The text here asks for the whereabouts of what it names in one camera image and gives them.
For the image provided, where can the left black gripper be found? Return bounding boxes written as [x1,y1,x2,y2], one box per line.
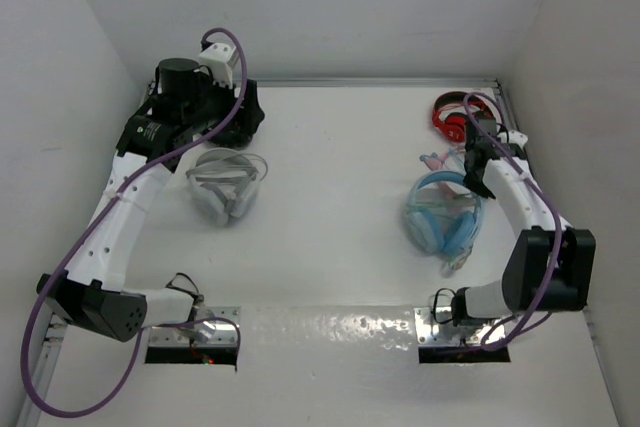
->
[180,67,260,136]

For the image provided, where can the light blue headphones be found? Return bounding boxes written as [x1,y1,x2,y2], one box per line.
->
[405,170,484,257]

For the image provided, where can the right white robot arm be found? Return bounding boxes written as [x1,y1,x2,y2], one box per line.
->
[451,114,596,327]

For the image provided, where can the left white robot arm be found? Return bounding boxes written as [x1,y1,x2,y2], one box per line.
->
[36,52,256,342]

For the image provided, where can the red black headphones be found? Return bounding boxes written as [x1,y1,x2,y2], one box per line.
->
[431,91,502,143]

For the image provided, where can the pink blue headphones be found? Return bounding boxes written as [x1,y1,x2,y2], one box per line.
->
[416,147,473,200]

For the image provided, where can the white grey headphones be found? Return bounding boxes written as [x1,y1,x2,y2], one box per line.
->
[185,147,269,227]

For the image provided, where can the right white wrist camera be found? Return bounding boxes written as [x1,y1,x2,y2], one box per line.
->
[499,130,528,151]

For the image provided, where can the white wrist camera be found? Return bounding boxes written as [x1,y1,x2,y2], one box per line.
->
[499,130,528,151]
[198,42,239,87]

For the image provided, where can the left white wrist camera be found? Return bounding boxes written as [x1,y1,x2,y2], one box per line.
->
[198,42,239,87]

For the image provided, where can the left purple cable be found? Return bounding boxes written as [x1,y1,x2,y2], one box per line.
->
[21,27,249,419]

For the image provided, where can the purple cable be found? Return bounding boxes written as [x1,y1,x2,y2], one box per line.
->
[462,91,569,352]
[21,27,249,419]

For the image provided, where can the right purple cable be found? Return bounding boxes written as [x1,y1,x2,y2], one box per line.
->
[462,91,569,352]

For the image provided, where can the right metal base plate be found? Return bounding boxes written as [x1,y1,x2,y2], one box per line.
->
[414,306,511,364]

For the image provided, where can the metal base plate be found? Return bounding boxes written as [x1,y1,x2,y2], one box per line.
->
[414,306,511,364]
[144,306,241,368]

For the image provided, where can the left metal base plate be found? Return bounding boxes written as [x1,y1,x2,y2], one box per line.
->
[144,306,241,368]

